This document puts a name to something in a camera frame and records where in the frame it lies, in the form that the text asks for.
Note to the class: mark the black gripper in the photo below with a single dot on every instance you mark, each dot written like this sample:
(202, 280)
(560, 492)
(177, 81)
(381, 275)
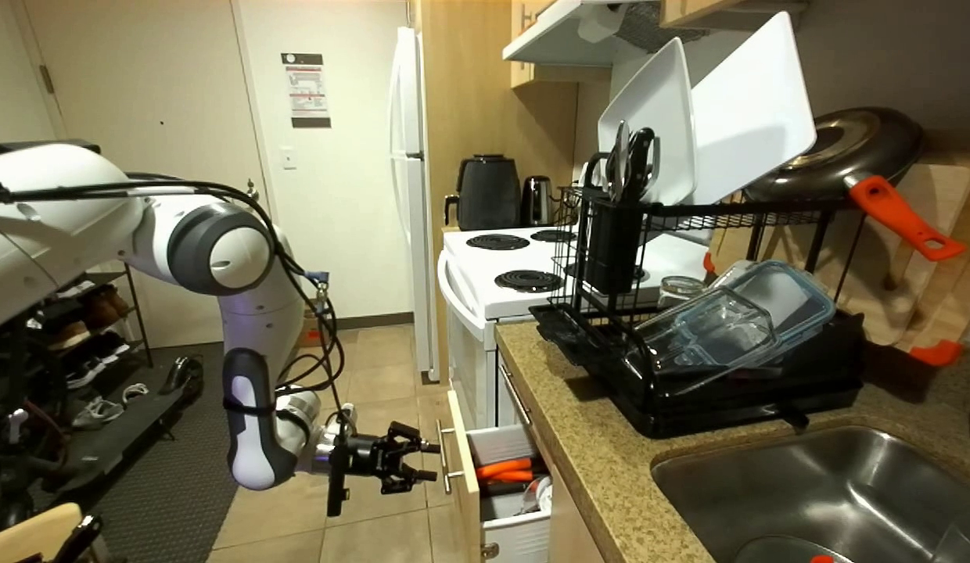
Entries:
(370, 464)

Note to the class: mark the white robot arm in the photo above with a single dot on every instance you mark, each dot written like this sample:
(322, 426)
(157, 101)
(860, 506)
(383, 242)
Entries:
(47, 207)

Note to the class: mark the white electric stove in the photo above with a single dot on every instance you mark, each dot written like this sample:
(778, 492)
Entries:
(486, 300)

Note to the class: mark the white door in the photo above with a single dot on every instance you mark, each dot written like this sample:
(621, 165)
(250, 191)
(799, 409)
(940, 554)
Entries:
(339, 229)

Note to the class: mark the black floor mat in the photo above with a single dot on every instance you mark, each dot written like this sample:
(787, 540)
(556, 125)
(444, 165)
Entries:
(160, 479)

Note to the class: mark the white refrigerator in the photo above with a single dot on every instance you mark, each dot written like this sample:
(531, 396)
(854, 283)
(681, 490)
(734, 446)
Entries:
(407, 189)

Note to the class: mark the black toaster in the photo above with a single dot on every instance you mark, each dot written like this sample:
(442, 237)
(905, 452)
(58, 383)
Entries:
(488, 191)

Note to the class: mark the black electric kettle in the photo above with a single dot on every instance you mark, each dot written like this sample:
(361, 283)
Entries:
(535, 202)

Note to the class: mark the black utensil caddy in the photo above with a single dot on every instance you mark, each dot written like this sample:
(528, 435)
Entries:
(615, 240)

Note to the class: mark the black metal shoe rack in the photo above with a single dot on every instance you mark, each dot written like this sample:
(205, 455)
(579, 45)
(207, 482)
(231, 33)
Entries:
(90, 313)

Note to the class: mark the clear glass food container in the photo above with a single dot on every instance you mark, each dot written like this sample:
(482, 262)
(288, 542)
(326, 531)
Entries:
(736, 324)

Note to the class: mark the utensils in caddy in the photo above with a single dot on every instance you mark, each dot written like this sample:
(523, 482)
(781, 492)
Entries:
(635, 162)

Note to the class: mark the paper notice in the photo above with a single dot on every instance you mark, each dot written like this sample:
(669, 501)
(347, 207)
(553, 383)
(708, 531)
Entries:
(304, 90)

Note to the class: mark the stainless steel sink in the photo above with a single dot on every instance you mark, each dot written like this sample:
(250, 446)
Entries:
(816, 490)

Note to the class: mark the white range hood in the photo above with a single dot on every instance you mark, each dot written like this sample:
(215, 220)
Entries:
(567, 36)

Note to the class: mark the wooden cutting board orange corners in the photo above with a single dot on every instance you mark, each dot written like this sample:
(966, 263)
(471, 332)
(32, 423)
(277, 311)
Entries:
(925, 300)

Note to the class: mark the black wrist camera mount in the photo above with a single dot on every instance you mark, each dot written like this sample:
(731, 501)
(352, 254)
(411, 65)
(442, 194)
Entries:
(339, 479)

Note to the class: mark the wooden chair black frame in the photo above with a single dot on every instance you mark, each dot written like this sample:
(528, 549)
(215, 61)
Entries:
(25, 533)

